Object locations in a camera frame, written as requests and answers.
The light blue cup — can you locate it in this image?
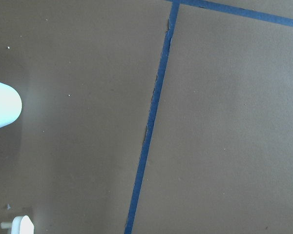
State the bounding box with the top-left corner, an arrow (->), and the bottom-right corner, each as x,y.
0,82 -> 22,128

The white power plug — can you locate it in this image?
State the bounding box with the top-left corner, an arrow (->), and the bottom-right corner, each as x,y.
0,215 -> 35,234

